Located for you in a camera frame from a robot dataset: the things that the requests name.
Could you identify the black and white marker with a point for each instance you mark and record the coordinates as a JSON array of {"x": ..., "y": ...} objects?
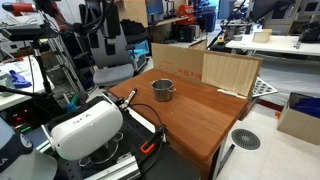
[{"x": 130, "y": 96}]

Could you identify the small steel pot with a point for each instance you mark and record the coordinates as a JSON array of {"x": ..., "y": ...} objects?
[{"x": 162, "y": 93}]

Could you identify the teal screen instrument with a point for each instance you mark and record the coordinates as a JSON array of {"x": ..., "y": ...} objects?
[{"x": 140, "y": 55}]

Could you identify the black perforated breadboard plate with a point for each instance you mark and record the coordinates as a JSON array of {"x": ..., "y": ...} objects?
[{"x": 136, "y": 133}]

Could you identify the grey office chair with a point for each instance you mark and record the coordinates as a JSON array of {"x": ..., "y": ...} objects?
[{"x": 111, "y": 75}]

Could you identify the short aluminium extrusion piece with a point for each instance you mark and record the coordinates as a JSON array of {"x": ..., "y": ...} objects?
[{"x": 109, "y": 99}]

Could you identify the black mounting platform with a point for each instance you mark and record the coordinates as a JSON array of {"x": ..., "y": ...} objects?
[{"x": 173, "y": 166}]

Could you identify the red machine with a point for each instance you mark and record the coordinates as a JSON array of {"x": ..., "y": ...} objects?
[{"x": 186, "y": 13}]

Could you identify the blue and green pens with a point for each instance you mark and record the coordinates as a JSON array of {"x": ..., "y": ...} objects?
[{"x": 71, "y": 105}]

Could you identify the small metal cup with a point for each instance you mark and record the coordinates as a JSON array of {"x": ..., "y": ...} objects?
[{"x": 237, "y": 37}]

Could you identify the black table leg bar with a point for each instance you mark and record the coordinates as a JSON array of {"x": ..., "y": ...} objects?
[{"x": 226, "y": 158}]

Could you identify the round floor drain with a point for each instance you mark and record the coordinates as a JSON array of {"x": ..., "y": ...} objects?
[{"x": 246, "y": 139}]

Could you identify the perforated metal sheet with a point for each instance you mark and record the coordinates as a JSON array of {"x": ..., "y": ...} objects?
[{"x": 263, "y": 88}]

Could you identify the small wooden box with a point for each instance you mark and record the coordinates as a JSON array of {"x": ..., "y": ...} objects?
[{"x": 262, "y": 35}]

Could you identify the white work table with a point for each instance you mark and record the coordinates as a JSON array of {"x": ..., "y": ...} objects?
[{"x": 283, "y": 45}]

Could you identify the cardboard storage box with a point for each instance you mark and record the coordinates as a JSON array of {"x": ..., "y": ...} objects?
[{"x": 296, "y": 126}]

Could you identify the blue cloth glove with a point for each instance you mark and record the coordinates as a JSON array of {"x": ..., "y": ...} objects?
[{"x": 19, "y": 80}]

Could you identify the white side table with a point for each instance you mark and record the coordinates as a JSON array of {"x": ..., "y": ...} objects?
[{"x": 13, "y": 96}]

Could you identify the blue fabric bundle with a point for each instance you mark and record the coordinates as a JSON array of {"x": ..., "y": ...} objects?
[{"x": 308, "y": 106}]

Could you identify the black and grey cap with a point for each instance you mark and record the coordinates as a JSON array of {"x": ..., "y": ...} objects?
[{"x": 16, "y": 150}]

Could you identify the black equipment on table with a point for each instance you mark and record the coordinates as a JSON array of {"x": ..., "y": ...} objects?
[{"x": 311, "y": 33}]

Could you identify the long aluminium extrusion rail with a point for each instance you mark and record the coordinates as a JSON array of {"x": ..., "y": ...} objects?
[{"x": 116, "y": 168}]

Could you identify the black camera tripod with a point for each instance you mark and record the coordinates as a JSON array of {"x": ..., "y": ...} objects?
[{"x": 43, "y": 73}]

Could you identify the black bar camera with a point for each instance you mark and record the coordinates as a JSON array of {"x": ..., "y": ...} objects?
[{"x": 30, "y": 32}]

